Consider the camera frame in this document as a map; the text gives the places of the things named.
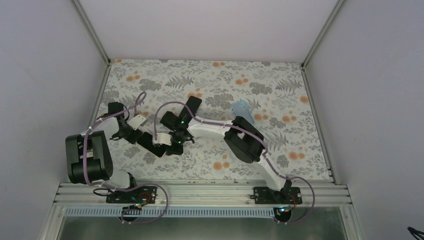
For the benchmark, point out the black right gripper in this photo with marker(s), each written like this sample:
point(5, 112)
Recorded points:
point(171, 150)

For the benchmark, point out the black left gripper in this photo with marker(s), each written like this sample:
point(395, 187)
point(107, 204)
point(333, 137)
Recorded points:
point(133, 139)

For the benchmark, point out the black phone from case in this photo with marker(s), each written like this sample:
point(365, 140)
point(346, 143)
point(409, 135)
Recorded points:
point(193, 103)

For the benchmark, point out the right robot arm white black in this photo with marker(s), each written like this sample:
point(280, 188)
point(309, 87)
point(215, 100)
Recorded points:
point(242, 138)

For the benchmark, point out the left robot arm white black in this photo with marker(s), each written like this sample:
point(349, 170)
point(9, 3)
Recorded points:
point(88, 156)

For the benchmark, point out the black bare phone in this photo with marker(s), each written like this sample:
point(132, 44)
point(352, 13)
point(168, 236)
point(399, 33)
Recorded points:
point(146, 141)

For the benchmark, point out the floral patterned table mat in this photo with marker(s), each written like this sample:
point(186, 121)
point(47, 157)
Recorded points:
point(275, 94)

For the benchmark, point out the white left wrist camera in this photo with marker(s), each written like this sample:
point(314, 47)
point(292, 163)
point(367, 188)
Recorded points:
point(137, 121)

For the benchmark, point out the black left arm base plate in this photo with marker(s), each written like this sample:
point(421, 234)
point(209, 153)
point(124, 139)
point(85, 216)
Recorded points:
point(143, 195)

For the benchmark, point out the aluminium front rail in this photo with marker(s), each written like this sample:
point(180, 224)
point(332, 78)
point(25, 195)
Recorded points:
point(212, 193)

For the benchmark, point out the white slotted cable duct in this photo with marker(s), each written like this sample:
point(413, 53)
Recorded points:
point(174, 212)

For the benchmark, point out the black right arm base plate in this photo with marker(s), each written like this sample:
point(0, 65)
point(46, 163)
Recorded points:
point(266, 196)

